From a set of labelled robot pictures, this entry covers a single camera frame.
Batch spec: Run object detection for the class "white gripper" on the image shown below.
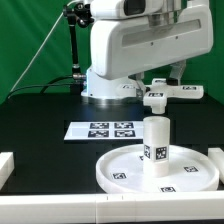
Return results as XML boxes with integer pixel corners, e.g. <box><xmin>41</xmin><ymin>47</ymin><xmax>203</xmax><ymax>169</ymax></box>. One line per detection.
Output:
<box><xmin>91</xmin><ymin>3</ymin><xmax>213</xmax><ymax>99</ymax></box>

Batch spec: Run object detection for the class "white cross-shaped table base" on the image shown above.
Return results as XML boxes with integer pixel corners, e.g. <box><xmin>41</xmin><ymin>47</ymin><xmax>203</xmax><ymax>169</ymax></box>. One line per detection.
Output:
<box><xmin>116</xmin><ymin>78</ymin><xmax>204</xmax><ymax>114</ymax></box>

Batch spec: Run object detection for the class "white round table top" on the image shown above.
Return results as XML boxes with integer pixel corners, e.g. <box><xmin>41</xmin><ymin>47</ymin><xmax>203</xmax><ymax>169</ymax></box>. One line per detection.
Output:
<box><xmin>96</xmin><ymin>144</ymin><xmax>219</xmax><ymax>193</ymax></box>

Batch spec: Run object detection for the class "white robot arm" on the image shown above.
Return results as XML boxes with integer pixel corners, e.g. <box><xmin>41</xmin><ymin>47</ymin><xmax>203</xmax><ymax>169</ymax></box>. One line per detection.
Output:
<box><xmin>84</xmin><ymin>0</ymin><xmax>213</xmax><ymax>100</ymax></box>

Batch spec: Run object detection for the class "white right barrier block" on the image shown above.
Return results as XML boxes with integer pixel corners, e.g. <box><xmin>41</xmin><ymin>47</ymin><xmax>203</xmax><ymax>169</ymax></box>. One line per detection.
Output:
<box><xmin>208</xmin><ymin>148</ymin><xmax>224</xmax><ymax>184</ymax></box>

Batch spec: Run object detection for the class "white barrier block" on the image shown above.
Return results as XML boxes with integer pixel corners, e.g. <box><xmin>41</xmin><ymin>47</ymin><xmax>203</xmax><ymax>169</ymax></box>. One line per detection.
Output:
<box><xmin>0</xmin><ymin>152</ymin><xmax>14</xmax><ymax>190</ymax></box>
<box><xmin>208</xmin><ymin>148</ymin><xmax>224</xmax><ymax>184</ymax></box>

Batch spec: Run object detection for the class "white marker board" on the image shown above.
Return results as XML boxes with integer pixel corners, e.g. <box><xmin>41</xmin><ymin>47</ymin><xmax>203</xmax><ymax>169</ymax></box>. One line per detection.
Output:
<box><xmin>64</xmin><ymin>121</ymin><xmax>143</xmax><ymax>141</ymax></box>

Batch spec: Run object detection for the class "white left barrier block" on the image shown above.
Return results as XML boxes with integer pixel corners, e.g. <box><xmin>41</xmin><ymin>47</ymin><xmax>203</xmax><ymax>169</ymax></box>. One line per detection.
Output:
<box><xmin>0</xmin><ymin>152</ymin><xmax>14</xmax><ymax>190</ymax></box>

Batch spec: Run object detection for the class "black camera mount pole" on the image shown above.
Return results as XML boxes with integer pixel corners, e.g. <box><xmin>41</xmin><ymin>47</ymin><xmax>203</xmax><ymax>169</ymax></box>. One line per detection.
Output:
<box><xmin>63</xmin><ymin>2</ymin><xmax>94</xmax><ymax>80</ymax></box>

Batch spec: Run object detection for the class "black cable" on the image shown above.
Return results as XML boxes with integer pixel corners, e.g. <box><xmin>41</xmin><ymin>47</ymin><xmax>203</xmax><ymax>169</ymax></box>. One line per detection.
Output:
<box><xmin>7</xmin><ymin>75</ymin><xmax>84</xmax><ymax>100</ymax></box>

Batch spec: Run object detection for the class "white cable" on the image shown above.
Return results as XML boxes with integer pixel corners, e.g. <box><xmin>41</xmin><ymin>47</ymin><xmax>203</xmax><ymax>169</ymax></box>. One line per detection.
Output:
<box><xmin>9</xmin><ymin>0</ymin><xmax>79</xmax><ymax>94</ymax></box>

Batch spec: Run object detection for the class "white front barrier rail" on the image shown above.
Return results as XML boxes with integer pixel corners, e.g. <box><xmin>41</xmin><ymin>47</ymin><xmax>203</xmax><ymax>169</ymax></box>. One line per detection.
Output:
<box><xmin>0</xmin><ymin>190</ymin><xmax>224</xmax><ymax>224</ymax></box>

